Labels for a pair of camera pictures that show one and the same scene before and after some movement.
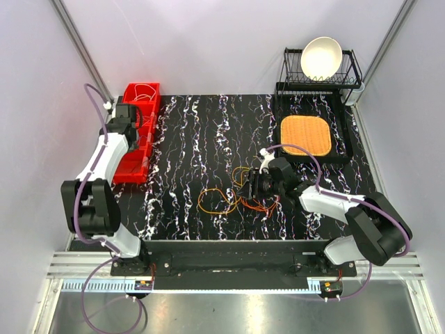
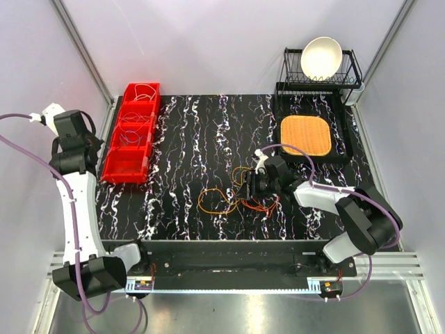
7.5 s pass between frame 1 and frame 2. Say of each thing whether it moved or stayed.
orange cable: stayed
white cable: stayed
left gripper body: moved
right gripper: stayed
